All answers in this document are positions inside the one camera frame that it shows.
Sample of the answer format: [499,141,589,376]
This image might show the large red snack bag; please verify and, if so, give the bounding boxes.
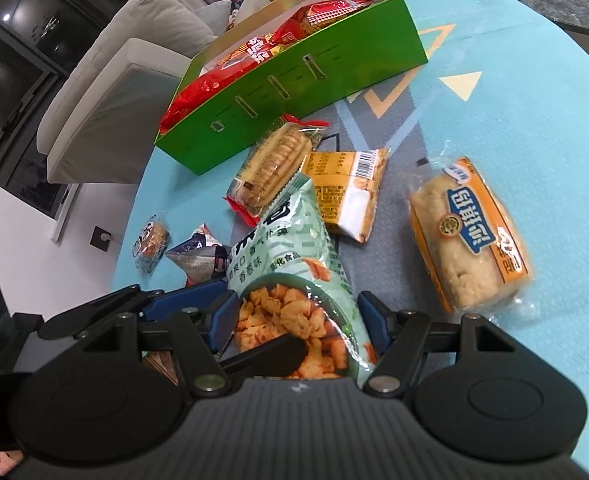
[159,56,263,136]

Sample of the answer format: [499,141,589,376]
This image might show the green gift box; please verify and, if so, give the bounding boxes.
[154,0,428,174]

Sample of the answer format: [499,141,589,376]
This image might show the biscuit roll clear pack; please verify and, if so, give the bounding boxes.
[225,114,330,226]

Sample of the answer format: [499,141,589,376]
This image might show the red noodle snack bag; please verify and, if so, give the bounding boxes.
[270,0,373,44]

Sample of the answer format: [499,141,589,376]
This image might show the yellow sachima cake pack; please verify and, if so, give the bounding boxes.
[408,156,533,313]

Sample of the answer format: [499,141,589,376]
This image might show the person left hand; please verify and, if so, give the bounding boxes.
[0,448,26,480]

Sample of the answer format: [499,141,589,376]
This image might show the beige sofa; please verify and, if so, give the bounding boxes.
[36,0,232,184]

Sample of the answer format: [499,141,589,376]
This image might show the small yellow snack packet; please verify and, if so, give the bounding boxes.
[302,148,390,243]

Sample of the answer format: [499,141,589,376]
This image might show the green chips snack bag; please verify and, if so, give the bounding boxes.
[227,174,377,385]

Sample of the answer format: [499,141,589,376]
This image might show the lobster cracker snack bag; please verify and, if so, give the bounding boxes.
[216,34,287,67]

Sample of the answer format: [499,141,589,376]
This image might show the wall socket with cable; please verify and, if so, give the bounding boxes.
[89,226,122,252]

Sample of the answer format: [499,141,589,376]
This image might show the small white red packet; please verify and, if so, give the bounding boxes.
[165,223,229,287]

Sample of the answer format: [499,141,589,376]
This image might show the blue grey table mat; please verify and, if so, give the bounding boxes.
[111,0,589,476]

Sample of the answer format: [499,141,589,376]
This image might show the round pastry brown label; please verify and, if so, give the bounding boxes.
[132,214,170,276]

